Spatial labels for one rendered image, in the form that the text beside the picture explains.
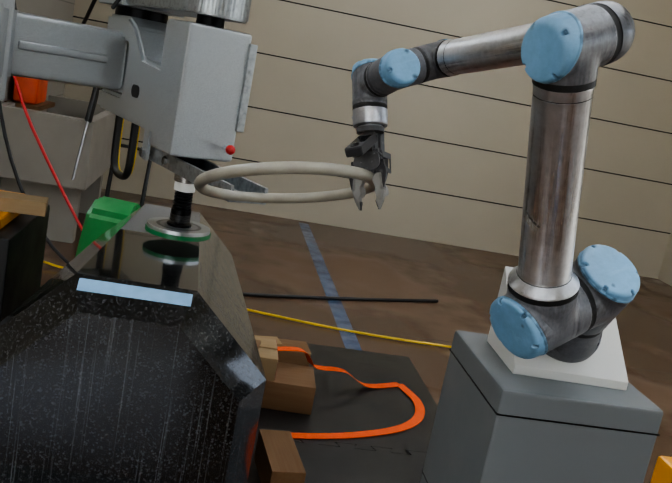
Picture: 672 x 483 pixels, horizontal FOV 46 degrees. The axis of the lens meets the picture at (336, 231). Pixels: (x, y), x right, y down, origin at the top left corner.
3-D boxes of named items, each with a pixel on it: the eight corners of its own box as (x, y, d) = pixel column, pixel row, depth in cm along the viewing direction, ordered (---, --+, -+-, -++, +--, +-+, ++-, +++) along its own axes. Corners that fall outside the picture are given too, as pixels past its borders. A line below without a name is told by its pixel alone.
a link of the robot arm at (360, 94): (362, 54, 197) (344, 66, 206) (363, 103, 196) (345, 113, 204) (395, 59, 201) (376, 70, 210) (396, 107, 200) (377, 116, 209)
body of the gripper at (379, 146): (392, 176, 204) (391, 130, 205) (379, 171, 196) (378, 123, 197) (365, 178, 207) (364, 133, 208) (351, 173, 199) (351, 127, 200)
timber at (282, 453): (300, 504, 269) (306, 473, 266) (265, 503, 265) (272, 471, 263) (284, 459, 297) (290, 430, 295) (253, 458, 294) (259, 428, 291)
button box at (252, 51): (226, 127, 263) (239, 42, 258) (233, 128, 265) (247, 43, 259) (236, 131, 257) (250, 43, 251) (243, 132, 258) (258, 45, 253)
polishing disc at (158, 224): (210, 240, 259) (211, 237, 259) (144, 231, 255) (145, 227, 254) (209, 226, 280) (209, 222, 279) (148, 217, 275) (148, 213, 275)
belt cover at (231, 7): (96, 11, 314) (102, -33, 311) (156, 23, 328) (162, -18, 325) (188, 24, 237) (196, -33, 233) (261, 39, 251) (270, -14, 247)
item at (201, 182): (164, 196, 214) (164, 185, 215) (315, 208, 242) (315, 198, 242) (249, 165, 174) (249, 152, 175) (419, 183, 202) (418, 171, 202)
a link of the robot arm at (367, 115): (379, 104, 196) (344, 109, 201) (380, 123, 196) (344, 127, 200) (392, 112, 204) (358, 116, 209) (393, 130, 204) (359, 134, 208)
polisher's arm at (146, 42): (92, 132, 319) (108, 8, 309) (147, 138, 332) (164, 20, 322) (155, 168, 260) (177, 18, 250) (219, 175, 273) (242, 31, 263)
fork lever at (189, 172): (136, 157, 277) (138, 143, 276) (187, 162, 288) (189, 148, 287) (216, 201, 221) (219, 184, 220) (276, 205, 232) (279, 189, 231)
